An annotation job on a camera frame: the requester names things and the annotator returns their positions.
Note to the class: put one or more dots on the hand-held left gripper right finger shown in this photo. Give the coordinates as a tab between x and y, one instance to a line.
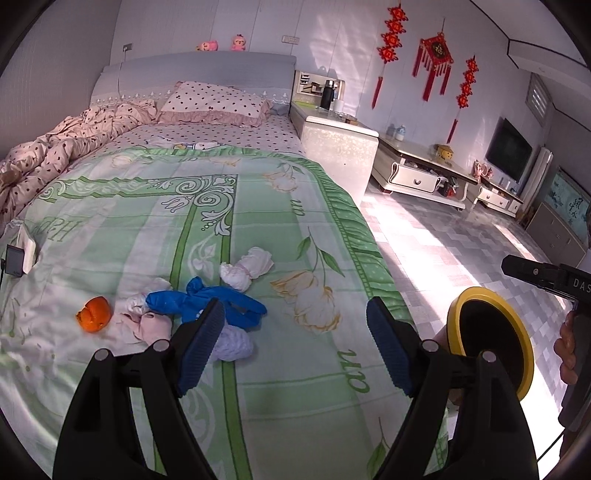
390	350

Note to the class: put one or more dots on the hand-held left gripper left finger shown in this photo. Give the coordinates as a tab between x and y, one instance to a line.
201	346

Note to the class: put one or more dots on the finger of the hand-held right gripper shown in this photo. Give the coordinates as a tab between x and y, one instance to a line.
531	272

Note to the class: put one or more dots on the lavender mesh ball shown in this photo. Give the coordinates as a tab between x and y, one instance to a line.
233	344

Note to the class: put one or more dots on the blue cloth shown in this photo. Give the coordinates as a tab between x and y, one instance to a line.
203	295

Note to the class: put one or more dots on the pink white sock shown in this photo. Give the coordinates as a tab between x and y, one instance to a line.
147	323

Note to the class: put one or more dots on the yellow bin with black liner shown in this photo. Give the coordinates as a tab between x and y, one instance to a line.
496	346

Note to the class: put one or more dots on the orange peel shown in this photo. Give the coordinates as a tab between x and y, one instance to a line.
94	314

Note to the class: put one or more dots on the person's right hand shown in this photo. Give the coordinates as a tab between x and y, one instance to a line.
565	350

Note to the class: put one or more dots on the grey cabinet with picture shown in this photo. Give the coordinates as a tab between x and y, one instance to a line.
561	221

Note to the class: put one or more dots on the white television cabinet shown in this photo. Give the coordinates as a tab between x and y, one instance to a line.
501	198

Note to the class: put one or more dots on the white standing air conditioner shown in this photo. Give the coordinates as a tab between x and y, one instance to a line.
539	180

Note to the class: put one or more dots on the small figurine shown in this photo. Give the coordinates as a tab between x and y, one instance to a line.
483	169

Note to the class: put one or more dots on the white coffee table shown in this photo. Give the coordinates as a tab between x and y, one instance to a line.
425	177

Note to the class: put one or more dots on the green floral blanket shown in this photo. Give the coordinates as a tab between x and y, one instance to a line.
277	221

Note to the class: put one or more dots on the yellow toy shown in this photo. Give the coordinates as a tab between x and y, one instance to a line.
445	152

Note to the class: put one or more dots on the window with blind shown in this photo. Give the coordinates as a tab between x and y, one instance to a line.
539	99

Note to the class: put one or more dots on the clear plastic bottle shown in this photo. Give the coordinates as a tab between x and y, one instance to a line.
401	133

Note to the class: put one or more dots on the white power strip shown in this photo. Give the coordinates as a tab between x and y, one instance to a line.
27	249

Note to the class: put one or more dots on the black charger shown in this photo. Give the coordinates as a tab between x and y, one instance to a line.
14	261

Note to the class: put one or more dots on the white bedside cabinet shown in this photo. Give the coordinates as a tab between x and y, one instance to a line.
337	147

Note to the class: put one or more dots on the polka dot bed sheet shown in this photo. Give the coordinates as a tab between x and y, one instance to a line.
221	136

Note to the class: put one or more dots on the polka dot pillow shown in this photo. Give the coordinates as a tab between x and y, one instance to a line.
217	104

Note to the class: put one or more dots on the pink polka dot quilt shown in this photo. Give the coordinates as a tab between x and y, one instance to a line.
60	147

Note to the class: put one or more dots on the white paper roll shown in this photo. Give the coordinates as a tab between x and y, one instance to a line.
338	105

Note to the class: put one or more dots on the black thermos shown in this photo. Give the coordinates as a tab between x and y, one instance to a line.
327	94

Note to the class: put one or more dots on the grey bed headboard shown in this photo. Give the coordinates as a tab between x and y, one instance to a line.
198	71

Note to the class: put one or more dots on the pink plush toy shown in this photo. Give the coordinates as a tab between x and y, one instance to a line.
238	42
207	45

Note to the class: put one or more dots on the wall television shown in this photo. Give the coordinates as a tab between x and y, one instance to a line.
510	150

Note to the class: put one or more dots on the white wall switch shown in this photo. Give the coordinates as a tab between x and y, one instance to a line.
291	39

